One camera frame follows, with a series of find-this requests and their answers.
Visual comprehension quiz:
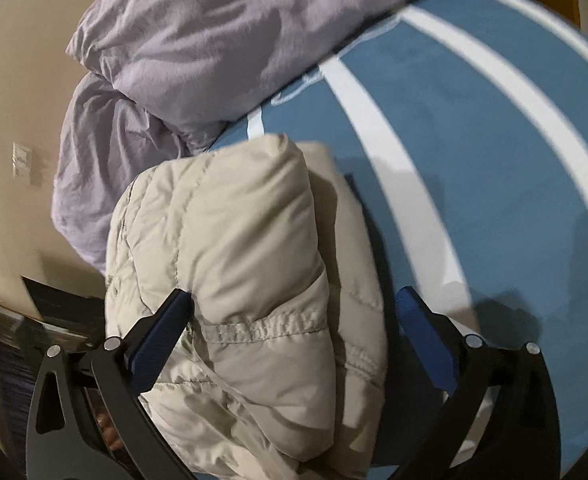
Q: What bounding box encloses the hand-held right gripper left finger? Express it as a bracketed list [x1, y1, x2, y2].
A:
[24, 287, 197, 480]

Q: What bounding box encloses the white wall switch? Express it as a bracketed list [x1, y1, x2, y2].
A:
[12, 142, 32, 178]

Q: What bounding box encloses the lilac duvet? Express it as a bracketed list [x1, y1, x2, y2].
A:
[51, 0, 516, 273]

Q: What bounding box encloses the beige puffer jacket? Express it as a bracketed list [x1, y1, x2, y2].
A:
[104, 132, 389, 480]

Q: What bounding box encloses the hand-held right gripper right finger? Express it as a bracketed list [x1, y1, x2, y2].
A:
[388, 285, 562, 480]

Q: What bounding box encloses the blue white striped bed sheet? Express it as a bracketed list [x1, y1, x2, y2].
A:
[208, 0, 588, 480]

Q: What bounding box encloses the person's left hand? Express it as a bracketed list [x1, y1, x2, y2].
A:
[96, 406, 126, 456]

